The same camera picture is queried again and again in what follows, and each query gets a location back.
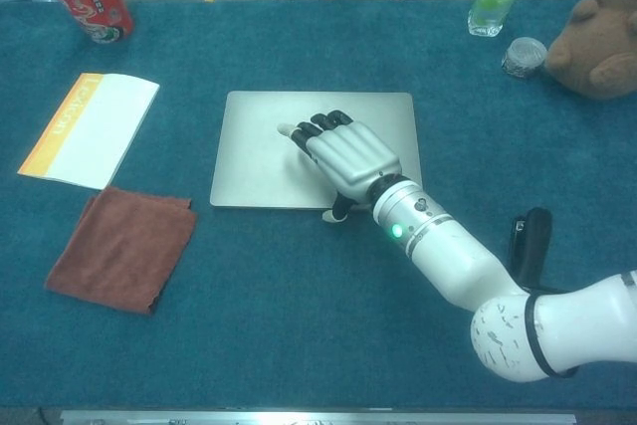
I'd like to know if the yellow white Lexicon book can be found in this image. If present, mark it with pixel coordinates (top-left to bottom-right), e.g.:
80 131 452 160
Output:
17 73 161 191

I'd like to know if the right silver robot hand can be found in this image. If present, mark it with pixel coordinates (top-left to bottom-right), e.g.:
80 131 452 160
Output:
276 108 403 223

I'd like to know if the brown folded cloth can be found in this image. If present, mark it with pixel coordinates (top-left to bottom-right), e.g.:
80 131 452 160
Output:
44 185 198 317

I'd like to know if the silver laptop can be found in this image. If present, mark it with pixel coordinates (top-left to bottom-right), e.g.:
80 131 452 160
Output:
209 91 426 211

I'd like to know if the small jar with silver lid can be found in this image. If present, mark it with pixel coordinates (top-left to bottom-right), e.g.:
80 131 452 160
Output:
501 37 548 79

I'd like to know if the teal table cloth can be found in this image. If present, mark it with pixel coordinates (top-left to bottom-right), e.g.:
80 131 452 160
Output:
0 0 637 414

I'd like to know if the aluminium rail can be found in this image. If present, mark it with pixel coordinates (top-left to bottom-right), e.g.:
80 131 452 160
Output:
59 409 577 425

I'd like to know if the brown plush toy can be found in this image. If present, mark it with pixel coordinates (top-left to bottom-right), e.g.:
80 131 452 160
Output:
544 0 637 101

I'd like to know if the black stapler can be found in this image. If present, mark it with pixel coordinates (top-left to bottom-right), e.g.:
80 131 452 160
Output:
511 206 554 292

